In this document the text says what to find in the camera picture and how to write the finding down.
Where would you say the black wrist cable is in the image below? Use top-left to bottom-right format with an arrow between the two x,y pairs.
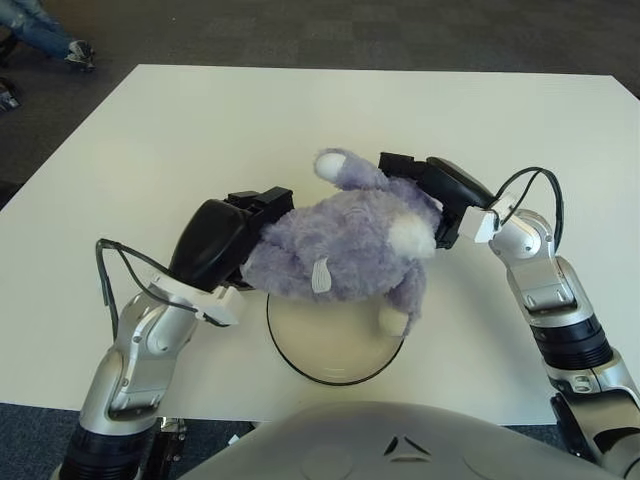
494,166 -> 566,236
94,238 -> 226,329

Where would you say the small blue packet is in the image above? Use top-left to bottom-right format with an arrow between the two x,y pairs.
0,79 -> 21,114

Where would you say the person leg in blue jeans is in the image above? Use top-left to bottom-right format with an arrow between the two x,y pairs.
0,0 -> 74,59

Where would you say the white plate with black rim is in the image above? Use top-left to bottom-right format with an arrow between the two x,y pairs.
264,292 -> 406,386

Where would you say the black metal frame part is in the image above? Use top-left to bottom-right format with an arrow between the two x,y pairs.
147,417 -> 190,480

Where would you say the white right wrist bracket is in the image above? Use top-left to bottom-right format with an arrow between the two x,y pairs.
464,194 -> 519,246

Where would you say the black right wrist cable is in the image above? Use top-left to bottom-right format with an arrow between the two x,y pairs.
494,166 -> 566,236

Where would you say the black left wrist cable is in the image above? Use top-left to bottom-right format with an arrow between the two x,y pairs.
94,238 -> 226,329

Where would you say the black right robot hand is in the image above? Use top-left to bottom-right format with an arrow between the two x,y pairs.
377,152 -> 494,251

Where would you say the grey robot torso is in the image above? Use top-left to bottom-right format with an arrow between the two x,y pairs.
179,399 -> 626,480

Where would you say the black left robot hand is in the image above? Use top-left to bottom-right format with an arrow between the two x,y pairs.
168,186 -> 296,294

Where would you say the purple plush bunny doll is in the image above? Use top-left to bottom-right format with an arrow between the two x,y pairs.
239,147 -> 444,337

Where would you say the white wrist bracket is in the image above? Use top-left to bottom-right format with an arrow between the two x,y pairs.
147,272 -> 246,329
464,194 -> 519,246

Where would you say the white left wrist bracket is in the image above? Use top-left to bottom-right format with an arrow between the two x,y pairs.
147,272 -> 246,329

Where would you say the grey white sneaker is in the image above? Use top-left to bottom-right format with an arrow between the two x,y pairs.
64,39 -> 96,71

